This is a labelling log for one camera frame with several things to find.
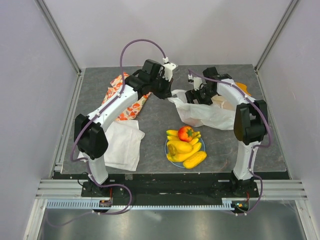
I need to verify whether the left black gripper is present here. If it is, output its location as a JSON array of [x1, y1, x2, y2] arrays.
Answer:
[[150, 73, 174, 101]]

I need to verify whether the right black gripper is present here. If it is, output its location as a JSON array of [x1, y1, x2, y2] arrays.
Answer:
[[185, 86, 216, 115]]

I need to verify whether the white plastic bag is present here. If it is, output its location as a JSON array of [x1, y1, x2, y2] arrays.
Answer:
[[167, 89, 236, 131]]

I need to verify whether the small yellow banana bunch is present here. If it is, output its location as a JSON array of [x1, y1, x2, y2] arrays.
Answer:
[[166, 129, 201, 145]]

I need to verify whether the orange persimmon fruit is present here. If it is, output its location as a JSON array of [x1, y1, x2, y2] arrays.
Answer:
[[177, 125, 194, 142]]

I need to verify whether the large yellow banana bunch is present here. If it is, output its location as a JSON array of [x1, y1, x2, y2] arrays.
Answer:
[[166, 142, 202, 162]]

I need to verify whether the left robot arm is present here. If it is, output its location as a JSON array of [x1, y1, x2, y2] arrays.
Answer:
[[73, 59, 177, 197]]

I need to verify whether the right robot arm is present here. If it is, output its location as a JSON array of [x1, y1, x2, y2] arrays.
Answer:
[[188, 69, 272, 197]]

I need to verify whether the orange cloth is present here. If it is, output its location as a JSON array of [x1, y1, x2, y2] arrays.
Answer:
[[235, 82, 252, 97]]

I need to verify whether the floral patterned cloth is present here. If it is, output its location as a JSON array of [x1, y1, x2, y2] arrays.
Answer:
[[101, 74, 152, 121]]

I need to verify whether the white cloth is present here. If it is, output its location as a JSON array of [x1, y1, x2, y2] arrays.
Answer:
[[76, 119, 146, 172]]

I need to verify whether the blue plate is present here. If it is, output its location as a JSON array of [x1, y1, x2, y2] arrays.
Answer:
[[164, 138, 206, 169]]

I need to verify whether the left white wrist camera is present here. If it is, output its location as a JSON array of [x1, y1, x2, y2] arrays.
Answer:
[[162, 57, 178, 82]]

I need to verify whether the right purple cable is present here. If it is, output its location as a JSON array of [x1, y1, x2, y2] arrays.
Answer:
[[187, 69, 273, 216]]

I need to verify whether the purple cable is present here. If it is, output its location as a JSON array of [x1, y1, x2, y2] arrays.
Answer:
[[187, 69, 273, 216], [69, 39, 169, 188]]

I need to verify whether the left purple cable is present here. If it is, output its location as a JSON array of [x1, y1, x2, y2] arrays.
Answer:
[[69, 39, 169, 188]]

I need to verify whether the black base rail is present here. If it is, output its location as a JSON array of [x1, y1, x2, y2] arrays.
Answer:
[[81, 173, 259, 205]]

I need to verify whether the light blue cable duct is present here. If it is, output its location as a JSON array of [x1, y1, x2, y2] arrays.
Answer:
[[46, 199, 235, 211]]

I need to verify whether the right aluminium frame post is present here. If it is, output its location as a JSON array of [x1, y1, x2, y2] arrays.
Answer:
[[254, 0, 300, 73]]

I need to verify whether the aluminium frame post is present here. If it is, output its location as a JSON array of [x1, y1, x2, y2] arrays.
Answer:
[[35, 0, 82, 76], [254, 0, 300, 73]]

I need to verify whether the left aluminium frame post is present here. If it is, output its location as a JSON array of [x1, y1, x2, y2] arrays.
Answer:
[[35, 0, 82, 76]]

